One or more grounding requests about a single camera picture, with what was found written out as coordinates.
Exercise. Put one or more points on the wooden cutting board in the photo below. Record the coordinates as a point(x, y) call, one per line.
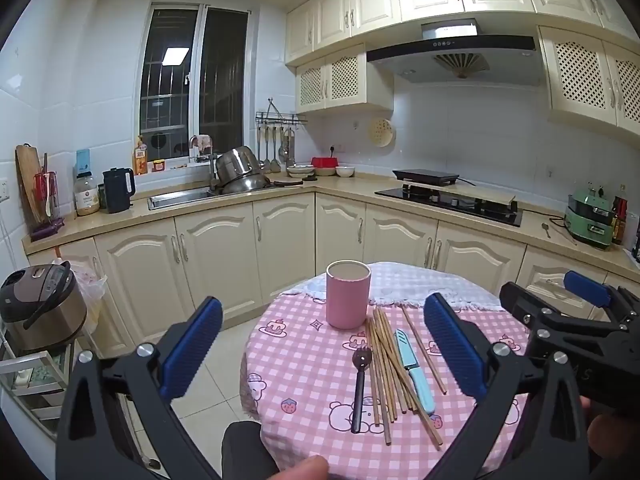
point(27, 180)

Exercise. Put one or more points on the black induction cooker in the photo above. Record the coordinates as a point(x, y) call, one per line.
point(425, 176)

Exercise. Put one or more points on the small lattice door cabinet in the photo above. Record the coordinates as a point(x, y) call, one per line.
point(345, 77)

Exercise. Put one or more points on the window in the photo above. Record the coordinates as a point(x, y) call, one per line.
point(170, 85)

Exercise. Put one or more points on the small red label jar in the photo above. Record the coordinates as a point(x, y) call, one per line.
point(159, 165)

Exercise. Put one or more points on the red container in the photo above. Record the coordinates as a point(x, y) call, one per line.
point(325, 162)

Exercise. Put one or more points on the clear utensil holder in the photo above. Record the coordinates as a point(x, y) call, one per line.
point(47, 195)

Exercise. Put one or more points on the white fringed towel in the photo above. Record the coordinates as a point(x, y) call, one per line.
point(400, 280)

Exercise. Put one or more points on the black pan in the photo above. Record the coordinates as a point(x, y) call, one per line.
point(287, 183)

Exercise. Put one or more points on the steel spoon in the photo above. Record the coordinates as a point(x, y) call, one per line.
point(546, 230)

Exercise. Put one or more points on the rice cooker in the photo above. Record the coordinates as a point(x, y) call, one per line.
point(42, 305)

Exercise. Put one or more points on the round yellow steamer plate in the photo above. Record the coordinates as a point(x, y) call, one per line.
point(381, 132)

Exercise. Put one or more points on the pink cloth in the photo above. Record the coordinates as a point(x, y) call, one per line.
point(203, 142)

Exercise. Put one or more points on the dark sauce bottle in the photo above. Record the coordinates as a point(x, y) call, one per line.
point(620, 220)

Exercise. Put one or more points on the blue box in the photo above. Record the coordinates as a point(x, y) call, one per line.
point(82, 160)

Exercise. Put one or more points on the steel sink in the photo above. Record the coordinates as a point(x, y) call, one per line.
point(180, 199)

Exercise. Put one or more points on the yellow bottle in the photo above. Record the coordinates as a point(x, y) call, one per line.
point(140, 156)

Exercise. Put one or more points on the black chair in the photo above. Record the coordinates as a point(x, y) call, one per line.
point(247, 450)

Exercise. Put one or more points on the single wooden chopstick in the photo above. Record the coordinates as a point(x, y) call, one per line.
point(425, 352)

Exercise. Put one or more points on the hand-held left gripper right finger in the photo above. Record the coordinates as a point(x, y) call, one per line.
point(455, 345)

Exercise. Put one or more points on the shallow steel pot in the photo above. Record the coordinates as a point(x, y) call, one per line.
point(245, 182)

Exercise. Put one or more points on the steel faucet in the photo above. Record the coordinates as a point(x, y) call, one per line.
point(197, 152)

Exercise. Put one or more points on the thin wooden stick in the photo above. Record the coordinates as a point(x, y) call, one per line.
point(565, 234)

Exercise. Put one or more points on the tall steel pot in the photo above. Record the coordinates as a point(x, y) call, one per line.
point(240, 162)

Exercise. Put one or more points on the pink cup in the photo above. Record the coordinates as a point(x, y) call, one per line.
point(348, 300)

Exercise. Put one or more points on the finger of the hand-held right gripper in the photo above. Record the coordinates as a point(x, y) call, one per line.
point(520, 302)
point(587, 287)

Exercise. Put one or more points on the range hood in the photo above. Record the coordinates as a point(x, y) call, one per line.
point(450, 42)

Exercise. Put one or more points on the person's right hand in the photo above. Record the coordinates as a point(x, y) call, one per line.
point(607, 430)

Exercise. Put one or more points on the black gas stove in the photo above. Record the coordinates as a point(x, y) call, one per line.
point(450, 205)

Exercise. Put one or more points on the metal storage rack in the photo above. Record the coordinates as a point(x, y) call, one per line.
point(35, 385)

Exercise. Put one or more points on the hanging steel utensil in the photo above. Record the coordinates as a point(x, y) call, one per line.
point(275, 152)
point(284, 147)
point(267, 150)
point(261, 147)

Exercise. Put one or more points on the white wall outlet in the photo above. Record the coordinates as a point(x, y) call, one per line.
point(337, 149)
point(2, 190)

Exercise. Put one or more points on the wall utensil rack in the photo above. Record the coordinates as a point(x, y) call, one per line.
point(280, 119)

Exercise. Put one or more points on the black kettle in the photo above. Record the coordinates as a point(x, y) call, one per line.
point(118, 190)

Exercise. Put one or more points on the large lattice door cabinet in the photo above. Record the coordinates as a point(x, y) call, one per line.
point(575, 75)

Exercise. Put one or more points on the plastic bag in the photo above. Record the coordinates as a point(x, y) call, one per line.
point(92, 285)

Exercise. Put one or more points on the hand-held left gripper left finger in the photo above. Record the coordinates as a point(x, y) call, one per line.
point(192, 347)

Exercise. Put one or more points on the black fork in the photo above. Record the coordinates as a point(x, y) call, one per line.
point(359, 390)

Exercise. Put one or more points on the purple holder base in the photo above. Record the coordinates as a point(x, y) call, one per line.
point(47, 230)

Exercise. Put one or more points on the person's left hand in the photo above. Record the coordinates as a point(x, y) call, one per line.
point(302, 469)

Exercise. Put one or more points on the light blue spatula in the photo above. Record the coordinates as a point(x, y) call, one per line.
point(417, 375)

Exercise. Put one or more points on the green electric cooker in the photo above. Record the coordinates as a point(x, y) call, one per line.
point(590, 220)

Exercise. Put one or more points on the pink checkered tablecloth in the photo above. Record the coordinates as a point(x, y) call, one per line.
point(310, 360)

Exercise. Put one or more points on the bundle of wooden chopsticks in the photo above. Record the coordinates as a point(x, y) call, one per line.
point(385, 375)

